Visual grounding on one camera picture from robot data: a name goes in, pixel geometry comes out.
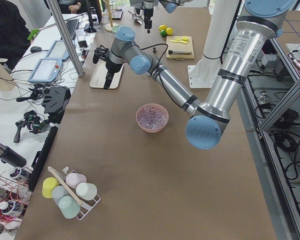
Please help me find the yellow cup on rack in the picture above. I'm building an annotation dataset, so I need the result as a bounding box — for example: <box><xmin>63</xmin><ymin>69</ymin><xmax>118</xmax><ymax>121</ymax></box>
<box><xmin>41</xmin><ymin>177</ymin><xmax>59</xmax><ymax>199</ymax></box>

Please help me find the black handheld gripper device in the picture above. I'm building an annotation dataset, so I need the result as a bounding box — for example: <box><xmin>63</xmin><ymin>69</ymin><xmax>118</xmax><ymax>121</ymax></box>
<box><xmin>13</xmin><ymin>110</ymin><xmax>50</xmax><ymax>143</ymax></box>

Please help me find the upper blue teach pendant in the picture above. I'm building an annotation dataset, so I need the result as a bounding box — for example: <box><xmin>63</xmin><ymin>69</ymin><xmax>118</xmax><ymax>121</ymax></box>
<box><xmin>45</xmin><ymin>40</ymin><xmax>69</xmax><ymax>61</ymax></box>

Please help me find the blue teach pendant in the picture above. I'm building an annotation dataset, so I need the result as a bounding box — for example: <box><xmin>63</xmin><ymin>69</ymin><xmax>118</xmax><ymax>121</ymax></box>
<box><xmin>28</xmin><ymin>58</ymin><xmax>63</xmax><ymax>83</ymax></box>
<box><xmin>45</xmin><ymin>40</ymin><xmax>69</xmax><ymax>61</ymax></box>

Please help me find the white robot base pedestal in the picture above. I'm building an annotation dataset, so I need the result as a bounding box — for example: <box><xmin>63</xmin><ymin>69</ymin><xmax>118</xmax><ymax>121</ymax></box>
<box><xmin>188</xmin><ymin>0</ymin><xmax>242</xmax><ymax>89</ymax></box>

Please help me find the black thermos bottle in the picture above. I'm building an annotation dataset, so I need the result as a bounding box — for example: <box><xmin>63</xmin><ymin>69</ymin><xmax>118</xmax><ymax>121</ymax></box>
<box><xmin>0</xmin><ymin>142</ymin><xmax>27</xmax><ymax>168</ymax></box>

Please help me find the pink cup on rack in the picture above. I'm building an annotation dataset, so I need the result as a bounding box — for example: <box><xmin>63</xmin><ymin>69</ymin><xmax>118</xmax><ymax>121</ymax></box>
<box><xmin>65</xmin><ymin>172</ymin><xmax>87</xmax><ymax>189</ymax></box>

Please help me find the lower whole yellow lemon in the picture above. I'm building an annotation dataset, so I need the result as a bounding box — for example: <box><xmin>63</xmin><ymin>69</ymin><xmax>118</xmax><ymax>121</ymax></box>
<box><xmin>158</xmin><ymin>24</ymin><xmax>168</xmax><ymax>32</ymax></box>

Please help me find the aluminium frame post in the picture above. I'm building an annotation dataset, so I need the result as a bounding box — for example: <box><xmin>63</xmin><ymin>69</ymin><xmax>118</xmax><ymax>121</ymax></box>
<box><xmin>46</xmin><ymin>0</ymin><xmax>84</xmax><ymax>77</ymax></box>

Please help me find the clear ice cube pile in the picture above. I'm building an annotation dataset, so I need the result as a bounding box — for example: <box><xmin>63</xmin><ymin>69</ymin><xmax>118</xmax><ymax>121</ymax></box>
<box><xmin>137</xmin><ymin>106</ymin><xmax>168</xmax><ymax>130</ymax></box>

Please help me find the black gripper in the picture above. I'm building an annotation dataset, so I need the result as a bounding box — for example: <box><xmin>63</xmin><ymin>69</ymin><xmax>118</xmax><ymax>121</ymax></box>
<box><xmin>103</xmin><ymin>58</ymin><xmax>123</xmax><ymax>90</ymax></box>
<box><xmin>143</xmin><ymin>7</ymin><xmax>154</xmax><ymax>34</ymax></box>

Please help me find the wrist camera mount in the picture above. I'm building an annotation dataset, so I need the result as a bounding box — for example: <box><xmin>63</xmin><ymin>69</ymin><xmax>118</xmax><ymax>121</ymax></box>
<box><xmin>92</xmin><ymin>45</ymin><xmax>109</xmax><ymax>64</ymax></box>

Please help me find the white cup on rack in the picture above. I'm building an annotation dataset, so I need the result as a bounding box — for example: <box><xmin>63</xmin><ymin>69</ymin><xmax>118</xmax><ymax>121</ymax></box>
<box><xmin>75</xmin><ymin>182</ymin><xmax>98</xmax><ymax>201</ymax></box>

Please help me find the black bracket plate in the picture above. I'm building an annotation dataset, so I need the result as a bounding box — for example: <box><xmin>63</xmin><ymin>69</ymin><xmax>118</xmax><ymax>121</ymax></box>
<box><xmin>41</xmin><ymin>86</ymin><xmax>71</xmax><ymax>124</ymax></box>

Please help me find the seated person in black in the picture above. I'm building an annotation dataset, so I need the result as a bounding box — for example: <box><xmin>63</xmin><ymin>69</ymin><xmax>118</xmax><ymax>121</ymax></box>
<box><xmin>0</xmin><ymin>0</ymin><xmax>31</xmax><ymax>70</ymax></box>

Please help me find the steel muddler black tip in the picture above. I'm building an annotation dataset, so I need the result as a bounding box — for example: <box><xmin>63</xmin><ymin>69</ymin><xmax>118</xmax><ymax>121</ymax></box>
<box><xmin>168</xmin><ymin>50</ymin><xmax>193</xmax><ymax>55</ymax></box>

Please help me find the green lime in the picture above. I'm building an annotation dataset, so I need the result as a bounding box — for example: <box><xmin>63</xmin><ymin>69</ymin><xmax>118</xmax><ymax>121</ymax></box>
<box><xmin>160</xmin><ymin>30</ymin><xmax>167</xmax><ymax>38</ymax></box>

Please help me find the lower blue teach pendant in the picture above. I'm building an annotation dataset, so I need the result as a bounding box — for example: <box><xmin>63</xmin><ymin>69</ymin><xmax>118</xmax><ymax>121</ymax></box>
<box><xmin>28</xmin><ymin>58</ymin><xmax>63</xmax><ymax>83</ymax></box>

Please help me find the mint cup on rack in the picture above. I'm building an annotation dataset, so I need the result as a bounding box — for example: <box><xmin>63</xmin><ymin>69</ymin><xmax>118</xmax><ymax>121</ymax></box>
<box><xmin>58</xmin><ymin>195</ymin><xmax>81</xmax><ymax>219</ymax></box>

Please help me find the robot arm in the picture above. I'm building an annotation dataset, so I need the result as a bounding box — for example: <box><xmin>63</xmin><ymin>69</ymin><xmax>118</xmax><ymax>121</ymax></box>
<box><xmin>104</xmin><ymin>0</ymin><xmax>292</xmax><ymax>150</ymax></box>
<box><xmin>134</xmin><ymin>0</ymin><xmax>191</xmax><ymax>34</ymax></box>

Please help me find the wooden glass rack stand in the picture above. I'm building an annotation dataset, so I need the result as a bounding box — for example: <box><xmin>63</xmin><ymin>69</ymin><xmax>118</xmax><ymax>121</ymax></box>
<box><xmin>102</xmin><ymin>0</ymin><xmax>119</xmax><ymax>33</ymax></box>

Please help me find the wooden cutting board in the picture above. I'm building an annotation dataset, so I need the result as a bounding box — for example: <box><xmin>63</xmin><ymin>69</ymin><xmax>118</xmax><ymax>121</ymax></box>
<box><xmin>166</xmin><ymin>36</ymin><xmax>195</xmax><ymax>60</ymax></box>

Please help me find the mint green bowl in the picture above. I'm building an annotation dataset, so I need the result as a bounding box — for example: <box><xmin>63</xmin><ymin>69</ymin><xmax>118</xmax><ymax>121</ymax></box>
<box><xmin>111</xmin><ymin>25</ymin><xmax>121</xmax><ymax>33</ymax></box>

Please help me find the steel ice scoop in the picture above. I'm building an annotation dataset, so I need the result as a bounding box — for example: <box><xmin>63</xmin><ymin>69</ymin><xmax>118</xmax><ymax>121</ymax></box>
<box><xmin>128</xmin><ymin>11</ymin><xmax>144</xmax><ymax>25</ymax></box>

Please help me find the upper lemon half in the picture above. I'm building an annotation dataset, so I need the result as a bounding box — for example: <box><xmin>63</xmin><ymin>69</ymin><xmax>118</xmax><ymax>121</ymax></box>
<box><xmin>181</xmin><ymin>36</ymin><xmax>189</xmax><ymax>42</ymax></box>

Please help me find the black keyboard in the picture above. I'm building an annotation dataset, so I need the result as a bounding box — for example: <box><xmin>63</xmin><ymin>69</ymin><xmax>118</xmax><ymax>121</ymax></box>
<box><xmin>65</xmin><ymin>19</ymin><xmax>79</xmax><ymax>40</ymax></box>

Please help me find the black camera cable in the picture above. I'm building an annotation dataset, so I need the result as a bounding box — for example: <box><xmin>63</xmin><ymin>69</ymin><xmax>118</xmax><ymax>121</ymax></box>
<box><xmin>137</xmin><ymin>43</ymin><xmax>170</xmax><ymax>73</ymax></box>

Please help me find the whole yellow lemon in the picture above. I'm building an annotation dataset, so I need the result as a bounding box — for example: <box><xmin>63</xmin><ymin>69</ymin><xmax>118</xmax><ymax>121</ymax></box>
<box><xmin>165</xmin><ymin>27</ymin><xmax>174</xmax><ymax>36</ymax></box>
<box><xmin>158</xmin><ymin>24</ymin><xmax>168</xmax><ymax>32</ymax></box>

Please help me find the grey cup on rack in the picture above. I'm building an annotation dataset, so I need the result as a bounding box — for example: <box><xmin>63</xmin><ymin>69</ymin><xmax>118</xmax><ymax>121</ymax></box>
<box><xmin>51</xmin><ymin>185</ymin><xmax>69</xmax><ymax>205</ymax></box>

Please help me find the cream rabbit tray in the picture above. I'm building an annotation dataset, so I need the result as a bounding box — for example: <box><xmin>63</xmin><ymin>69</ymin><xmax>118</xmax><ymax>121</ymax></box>
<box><xmin>89</xmin><ymin>61</ymin><xmax>124</xmax><ymax>90</ymax></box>

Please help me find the yellow plastic knife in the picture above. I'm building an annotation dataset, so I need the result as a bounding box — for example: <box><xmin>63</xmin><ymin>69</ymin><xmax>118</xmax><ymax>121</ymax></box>
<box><xmin>168</xmin><ymin>39</ymin><xmax>188</xmax><ymax>44</ymax></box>

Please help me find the white cup drying rack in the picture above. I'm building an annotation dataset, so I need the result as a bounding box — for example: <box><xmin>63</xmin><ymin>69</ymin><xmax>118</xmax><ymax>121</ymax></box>
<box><xmin>47</xmin><ymin>166</ymin><xmax>101</xmax><ymax>221</ymax></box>

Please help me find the black flat bar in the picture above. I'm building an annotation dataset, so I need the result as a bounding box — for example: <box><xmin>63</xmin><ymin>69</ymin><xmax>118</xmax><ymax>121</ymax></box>
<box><xmin>28</xmin><ymin>126</ymin><xmax>59</xmax><ymax>192</ymax></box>

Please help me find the pink bowl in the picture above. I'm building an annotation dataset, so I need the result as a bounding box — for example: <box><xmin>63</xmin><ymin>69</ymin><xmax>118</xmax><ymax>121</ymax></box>
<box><xmin>135</xmin><ymin>103</ymin><xmax>169</xmax><ymax>133</ymax></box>

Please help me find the upper whole yellow lemon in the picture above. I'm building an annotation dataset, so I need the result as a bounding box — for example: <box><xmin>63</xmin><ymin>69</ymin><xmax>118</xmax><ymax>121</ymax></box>
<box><xmin>165</xmin><ymin>27</ymin><xmax>174</xmax><ymax>36</ymax></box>

